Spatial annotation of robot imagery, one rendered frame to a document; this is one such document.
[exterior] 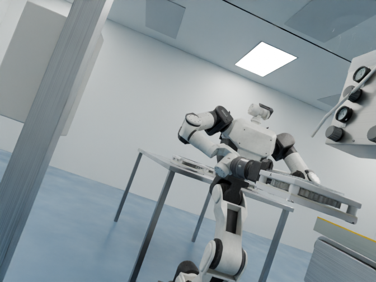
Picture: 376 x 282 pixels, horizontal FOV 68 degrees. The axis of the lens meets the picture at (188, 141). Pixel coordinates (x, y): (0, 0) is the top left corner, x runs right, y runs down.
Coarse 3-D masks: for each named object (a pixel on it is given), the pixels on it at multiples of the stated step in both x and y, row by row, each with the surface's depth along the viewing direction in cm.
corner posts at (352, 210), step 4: (260, 176) 106; (264, 176) 105; (260, 180) 105; (264, 180) 104; (292, 184) 84; (292, 188) 84; (296, 188) 84; (292, 192) 84; (296, 192) 84; (348, 208) 88; (352, 208) 87; (356, 208) 87; (348, 212) 88; (352, 212) 87
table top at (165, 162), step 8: (144, 152) 288; (160, 160) 219; (168, 160) 282; (168, 168) 190; (176, 168) 192; (184, 168) 216; (192, 176) 196; (200, 176) 197; (208, 176) 236; (248, 192) 210; (264, 200) 215; (272, 200) 223; (288, 208) 222
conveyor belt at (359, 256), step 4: (320, 236) 66; (316, 240) 67; (324, 240) 64; (328, 240) 63; (332, 240) 63; (332, 244) 62; (336, 244) 61; (340, 244) 61; (340, 248) 59; (344, 248) 58; (348, 248) 58; (348, 252) 57; (352, 252) 56; (356, 252) 57; (356, 256) 55; (360, 256) 54; (364, 256) 55; (364, 260) 53; (368, 260) 52; (372, 260) 53; (372, 264) 51
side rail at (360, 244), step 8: (320, 224) 65; (328, 224) 63; (320, 232) 64; (328, 232) 62; (336, 232) 60; (344, 232) 58; (336, 240) 59; (344, 240) 57; (352, 240) 55; (360, 240) 54; (368, 240) 52; (352, 248) 55; (360, 248) 53; (368, 248) 51; (368, 256) 51
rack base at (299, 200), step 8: (256, 184) 106; (264, 184) 100; (272, 192) 93; (280, 192) 88; (288, 192) 84; (296, 200) 83; (304, 200) 84; (312, 208) 84; (320, 208) 85; (328, 208) 85; (336, 216) 86; (344, 216) 86; (352, 216) 87
